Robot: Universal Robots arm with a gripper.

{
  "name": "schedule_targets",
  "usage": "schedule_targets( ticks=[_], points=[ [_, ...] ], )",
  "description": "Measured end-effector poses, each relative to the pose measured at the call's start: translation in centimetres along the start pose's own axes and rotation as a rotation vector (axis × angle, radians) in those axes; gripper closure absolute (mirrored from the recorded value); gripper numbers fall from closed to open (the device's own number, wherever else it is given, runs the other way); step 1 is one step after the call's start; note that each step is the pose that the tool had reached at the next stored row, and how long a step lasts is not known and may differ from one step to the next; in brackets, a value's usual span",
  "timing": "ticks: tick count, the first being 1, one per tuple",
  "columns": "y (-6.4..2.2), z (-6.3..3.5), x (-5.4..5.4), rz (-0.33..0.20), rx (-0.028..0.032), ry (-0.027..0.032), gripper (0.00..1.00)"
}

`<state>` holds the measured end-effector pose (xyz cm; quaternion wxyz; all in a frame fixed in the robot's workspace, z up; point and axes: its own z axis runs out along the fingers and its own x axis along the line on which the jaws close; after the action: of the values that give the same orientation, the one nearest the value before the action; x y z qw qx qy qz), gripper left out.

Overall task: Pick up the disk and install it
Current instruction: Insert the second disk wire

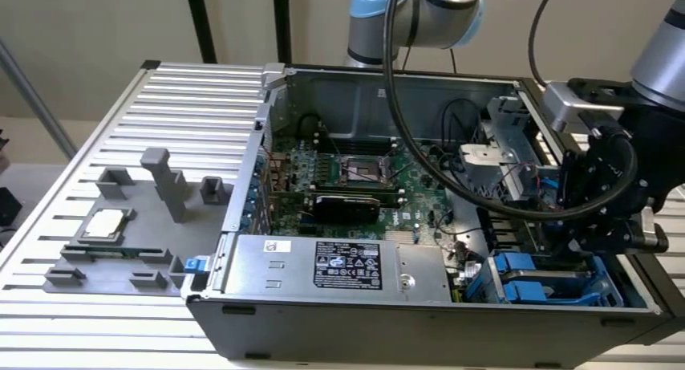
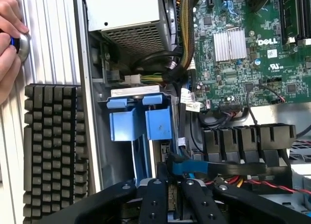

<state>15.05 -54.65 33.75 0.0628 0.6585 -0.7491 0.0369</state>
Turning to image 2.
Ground white cable label tag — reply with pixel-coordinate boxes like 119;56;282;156
179;87;203;113

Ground green Dell motherboard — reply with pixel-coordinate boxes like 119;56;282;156
191;0;311;112

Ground silver power supply unit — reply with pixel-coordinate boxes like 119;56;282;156
82;0;172;57

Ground bare person hand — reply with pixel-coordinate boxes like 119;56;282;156
0;0;30;106

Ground grey metal disk bay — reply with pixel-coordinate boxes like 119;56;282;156
97;85;182;186

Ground blue empty disk bracket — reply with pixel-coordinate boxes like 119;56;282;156
106;94;174;143

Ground black plastic fan shroud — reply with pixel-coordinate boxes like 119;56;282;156
201;122;297;167

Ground braided power cable bundle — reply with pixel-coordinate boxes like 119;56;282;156
176;0;196;73

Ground open black PC case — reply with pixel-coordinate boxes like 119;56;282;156
72;0;311;224

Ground red black twisted wire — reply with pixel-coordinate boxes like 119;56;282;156
242;179;306;195

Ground silver finned heat sink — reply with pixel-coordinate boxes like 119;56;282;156
213;28;248;63

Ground dark grey keyboard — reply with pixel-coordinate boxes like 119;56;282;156
22;84;90;224

